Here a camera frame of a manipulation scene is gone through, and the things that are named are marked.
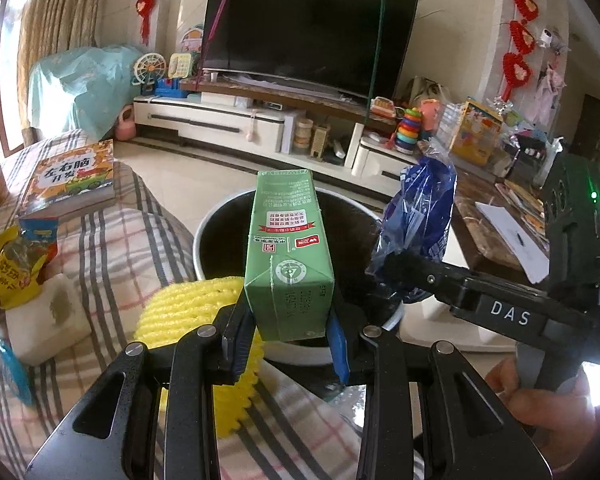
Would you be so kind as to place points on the black television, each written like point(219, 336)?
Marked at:
point(305, 25)

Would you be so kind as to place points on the yellow snack bag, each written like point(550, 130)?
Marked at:
point(15, 275)

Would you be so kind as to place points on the green thin stick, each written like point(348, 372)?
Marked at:
point(377, 55)

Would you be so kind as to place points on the white flat box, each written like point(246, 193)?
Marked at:
point(227, 100)

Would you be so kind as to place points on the white tissue pack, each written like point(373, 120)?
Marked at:
point(50, 320)

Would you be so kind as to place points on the blue plastic bag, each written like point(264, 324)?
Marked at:
point(420, 200)

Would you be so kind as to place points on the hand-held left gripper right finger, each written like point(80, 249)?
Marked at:
point(339, 350)

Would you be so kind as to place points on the white security camera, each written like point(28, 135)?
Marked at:
point(550, 39)

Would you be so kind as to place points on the white paper sheet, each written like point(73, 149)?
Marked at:
point(515, 245)

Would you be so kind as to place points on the beige stacked jars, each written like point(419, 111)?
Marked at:
point(303, 136)

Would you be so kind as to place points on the yellow colourful box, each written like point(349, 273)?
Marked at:
point(475, 132)

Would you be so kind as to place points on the white TV cabinet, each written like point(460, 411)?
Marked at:
point(205, 120)

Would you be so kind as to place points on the pile of colourful booklets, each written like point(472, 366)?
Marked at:
point(527, 205)

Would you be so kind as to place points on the brown marble sideboard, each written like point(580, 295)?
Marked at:
point(462, 225)

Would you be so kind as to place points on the beige tote bag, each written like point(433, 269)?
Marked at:
point(427, 91)

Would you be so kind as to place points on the ferris wheel toy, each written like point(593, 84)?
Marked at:
point(150, 70)

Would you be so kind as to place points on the teal covered furniture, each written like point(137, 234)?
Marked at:
point(80, 90)

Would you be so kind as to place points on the blue toy set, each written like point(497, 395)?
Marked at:
point(169, 88)

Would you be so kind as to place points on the white teal wrapper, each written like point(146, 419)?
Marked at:
point(7, 360)

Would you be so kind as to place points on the pink thin stick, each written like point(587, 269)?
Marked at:
point(217, 30)

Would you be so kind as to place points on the red white toy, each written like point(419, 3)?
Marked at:
point(383, 108)

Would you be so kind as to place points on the green drink carton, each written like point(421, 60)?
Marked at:
point(285, 240)

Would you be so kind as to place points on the pink hanging garment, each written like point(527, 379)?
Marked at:
point(551, 90)

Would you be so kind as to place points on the silver ribbon bow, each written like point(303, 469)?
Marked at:
point(500, 106)

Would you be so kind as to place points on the colourful children's book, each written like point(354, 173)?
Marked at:
point(70, 180)

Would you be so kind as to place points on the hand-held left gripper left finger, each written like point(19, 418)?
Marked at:
point(240, 345)

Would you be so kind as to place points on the person's right hand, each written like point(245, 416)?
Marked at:
point(555, 415)

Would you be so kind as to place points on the clear plastic drawer box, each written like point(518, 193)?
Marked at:
point(451, 125)

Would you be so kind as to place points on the beige curtain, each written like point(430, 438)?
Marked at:
point(60, 35)

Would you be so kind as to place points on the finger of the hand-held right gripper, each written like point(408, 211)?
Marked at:
point(430, 277)

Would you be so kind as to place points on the black cosmetic organizer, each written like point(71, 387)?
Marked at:
point(530, 155)

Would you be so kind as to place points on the yellow toy telephone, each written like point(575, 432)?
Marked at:
point(180, 65)

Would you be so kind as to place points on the pink kettle toy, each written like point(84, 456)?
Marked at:
point(126, 127)

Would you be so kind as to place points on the yellow foam fruit net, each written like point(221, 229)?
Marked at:
point(180, 310)

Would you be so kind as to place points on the pink toy case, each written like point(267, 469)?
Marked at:
point(431, 116)

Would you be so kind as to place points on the white trash bin black liner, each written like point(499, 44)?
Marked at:
point(352, 250)

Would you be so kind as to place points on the remote control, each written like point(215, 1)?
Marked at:
point(338, 147)

